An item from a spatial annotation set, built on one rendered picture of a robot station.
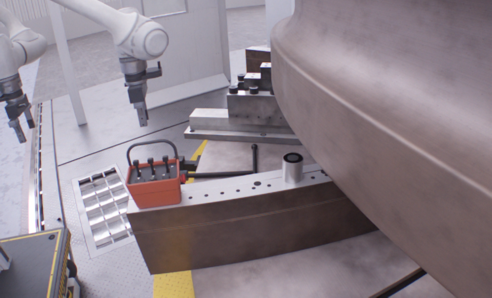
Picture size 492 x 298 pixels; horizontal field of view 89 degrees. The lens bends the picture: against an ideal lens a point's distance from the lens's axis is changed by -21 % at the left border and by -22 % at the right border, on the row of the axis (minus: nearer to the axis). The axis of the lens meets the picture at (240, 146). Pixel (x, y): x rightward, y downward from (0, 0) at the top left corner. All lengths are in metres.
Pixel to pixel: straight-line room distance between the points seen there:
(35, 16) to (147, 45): 13.31
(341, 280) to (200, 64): 3.41
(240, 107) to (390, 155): 1.52
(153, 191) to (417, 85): 0.88
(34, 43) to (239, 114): 1.39
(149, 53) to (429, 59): 0.68
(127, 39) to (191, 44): 3.27
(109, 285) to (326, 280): 1.18
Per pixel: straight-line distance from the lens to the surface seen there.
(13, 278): 1.77
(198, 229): 1.23
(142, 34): 0.81
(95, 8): 0.85
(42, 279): 1.66
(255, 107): 2.09
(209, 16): 4.16
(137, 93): 1.01
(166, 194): 1.13
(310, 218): 1.33
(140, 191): 1.12
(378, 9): 0.90
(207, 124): 2.33
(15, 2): 14.12
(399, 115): 0.76
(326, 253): 1.47
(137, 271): 1.90
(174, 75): 4.08
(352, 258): 1.47
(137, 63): 1.01
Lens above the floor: 1.42
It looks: 30 degrees down
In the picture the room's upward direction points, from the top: 4 degrees counter-clockwise
